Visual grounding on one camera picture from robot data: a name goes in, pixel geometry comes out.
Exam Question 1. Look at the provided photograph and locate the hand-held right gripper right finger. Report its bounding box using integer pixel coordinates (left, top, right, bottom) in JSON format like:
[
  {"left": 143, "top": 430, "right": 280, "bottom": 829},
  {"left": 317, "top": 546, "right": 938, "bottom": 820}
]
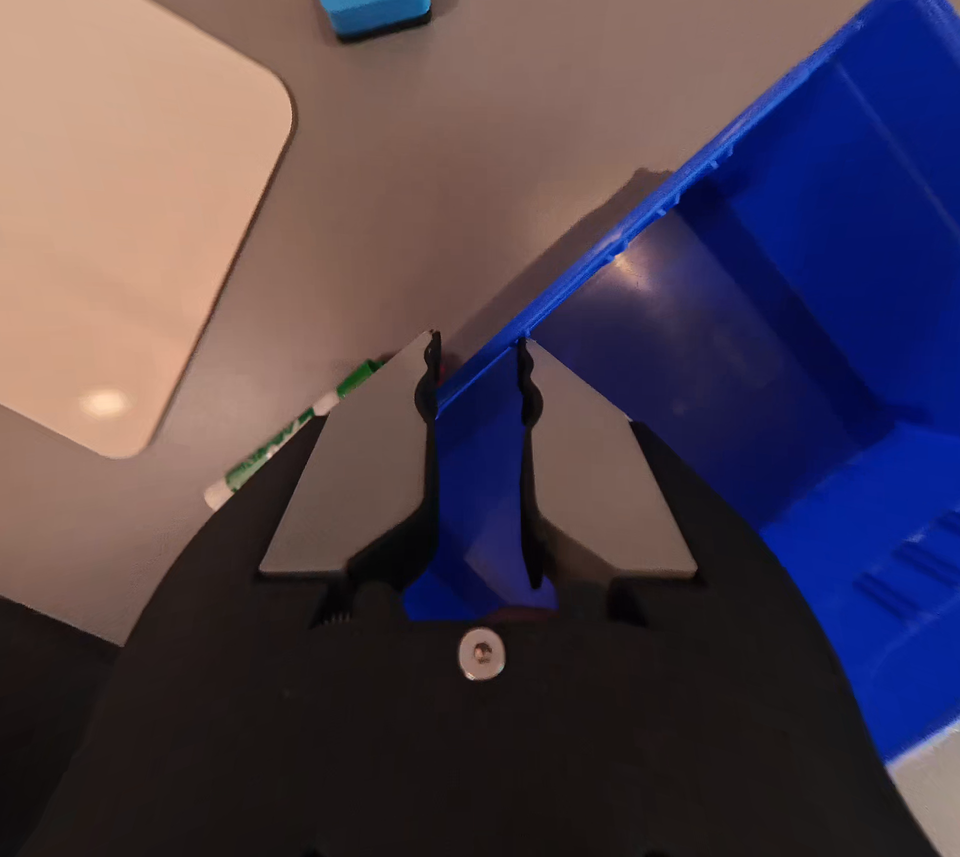
[{"left": 516, "top": 338, "right": 699, "bottom": 590}]

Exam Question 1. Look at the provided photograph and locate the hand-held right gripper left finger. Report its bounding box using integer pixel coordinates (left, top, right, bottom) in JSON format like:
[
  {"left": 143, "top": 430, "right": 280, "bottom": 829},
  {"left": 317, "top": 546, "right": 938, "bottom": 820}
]
[{"left": 258, "top": 329, "right": 444, "bottom": 577}]

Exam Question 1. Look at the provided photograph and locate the white green whiteboard marker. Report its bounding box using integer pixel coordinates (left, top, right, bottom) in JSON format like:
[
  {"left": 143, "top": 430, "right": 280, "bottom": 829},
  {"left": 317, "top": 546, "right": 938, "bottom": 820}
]
[{"left": 203, "top": 359, "right": 386, "bottom": 512}]

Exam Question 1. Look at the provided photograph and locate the blue plastic bin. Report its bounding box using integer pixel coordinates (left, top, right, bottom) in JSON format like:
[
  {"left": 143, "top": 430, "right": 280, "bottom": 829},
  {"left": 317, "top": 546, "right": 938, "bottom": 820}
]
[{"left": 401, "top": 0, "right": 960, "bottom": 770}]

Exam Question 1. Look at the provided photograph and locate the white whiteboard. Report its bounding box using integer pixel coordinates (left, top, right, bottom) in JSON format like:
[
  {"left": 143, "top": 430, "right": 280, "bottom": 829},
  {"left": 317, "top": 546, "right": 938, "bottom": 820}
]
[{"left": 0, "top": 0, "right": 296, "bottom": 461}]

